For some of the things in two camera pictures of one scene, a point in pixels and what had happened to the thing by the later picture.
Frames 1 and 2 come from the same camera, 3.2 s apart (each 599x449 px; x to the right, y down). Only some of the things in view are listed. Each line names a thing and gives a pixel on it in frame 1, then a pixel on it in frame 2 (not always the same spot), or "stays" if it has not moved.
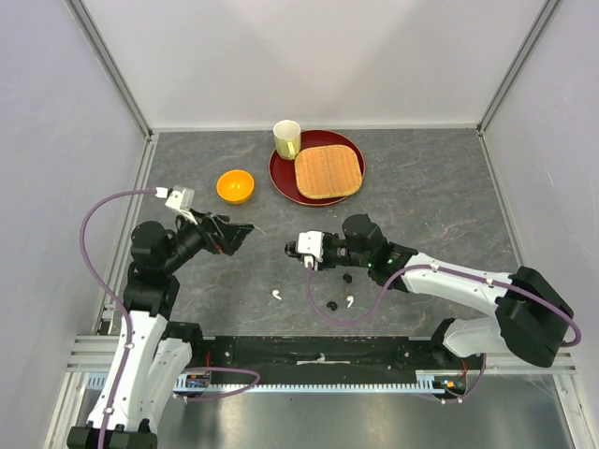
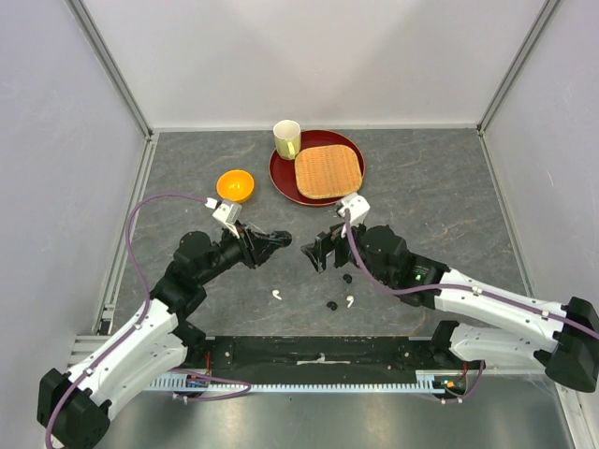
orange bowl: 235,185 stays
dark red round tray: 283,175 stays
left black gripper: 228,237 to 255,248
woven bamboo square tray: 328,171 stays
